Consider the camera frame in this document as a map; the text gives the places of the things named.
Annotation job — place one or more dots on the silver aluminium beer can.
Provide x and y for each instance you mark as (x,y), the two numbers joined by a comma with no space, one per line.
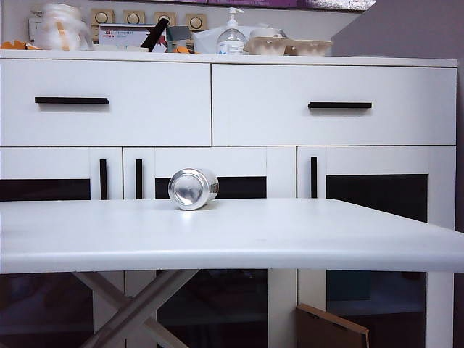
(188,188)

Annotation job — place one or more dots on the white cabinet drawer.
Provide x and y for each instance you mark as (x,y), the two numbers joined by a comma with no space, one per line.
(272,108)
(145,108)

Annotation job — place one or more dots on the white glass-panel cabinet door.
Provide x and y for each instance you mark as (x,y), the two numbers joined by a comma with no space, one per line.
(210,161)
(377,159)
(54,163)

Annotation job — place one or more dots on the white table leg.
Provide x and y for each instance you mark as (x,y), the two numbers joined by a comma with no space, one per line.
(166,286)
(101,290)

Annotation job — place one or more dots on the beige cardboard egg carton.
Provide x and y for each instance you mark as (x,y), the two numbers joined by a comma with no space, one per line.
(266,45)
(311,47)

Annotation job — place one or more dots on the clear pump sanitizer bottle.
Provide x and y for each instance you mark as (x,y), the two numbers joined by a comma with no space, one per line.
(231,40)

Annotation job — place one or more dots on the small orange object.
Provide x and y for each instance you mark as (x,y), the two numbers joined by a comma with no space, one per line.
(183,48)

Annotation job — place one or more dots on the white ceramic bowl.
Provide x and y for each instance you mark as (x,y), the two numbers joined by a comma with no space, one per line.
(266,33)

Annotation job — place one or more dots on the grey card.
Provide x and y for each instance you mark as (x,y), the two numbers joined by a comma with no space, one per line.
(179,33)

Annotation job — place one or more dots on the black cylindrical tube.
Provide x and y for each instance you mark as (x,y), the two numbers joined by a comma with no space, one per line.
(154,34)

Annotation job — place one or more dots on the white sideboard cabinet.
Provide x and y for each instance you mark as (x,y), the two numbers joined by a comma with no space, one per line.
(362,61)

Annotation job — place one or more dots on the white box with red print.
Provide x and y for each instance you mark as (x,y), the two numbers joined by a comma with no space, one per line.
(123,38)

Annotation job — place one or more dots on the brown cardboard piece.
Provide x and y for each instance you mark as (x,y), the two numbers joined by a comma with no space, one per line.
(319,330)

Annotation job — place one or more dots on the white plastic packaging bundle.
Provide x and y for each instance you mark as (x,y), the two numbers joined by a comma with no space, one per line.
(59,27)

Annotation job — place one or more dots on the orange flat object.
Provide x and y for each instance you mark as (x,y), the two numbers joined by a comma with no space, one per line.
(14,45)

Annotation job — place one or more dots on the beige round wall dimmer switch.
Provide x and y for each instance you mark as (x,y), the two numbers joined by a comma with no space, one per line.
(195,21)
(134,17)
(163,15)
(102,16)

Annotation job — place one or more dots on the plain purple wall poster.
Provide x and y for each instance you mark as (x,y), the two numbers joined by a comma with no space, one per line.
(253,1)

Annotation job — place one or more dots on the white wall box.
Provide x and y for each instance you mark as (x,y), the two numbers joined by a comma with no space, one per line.
(35,27)

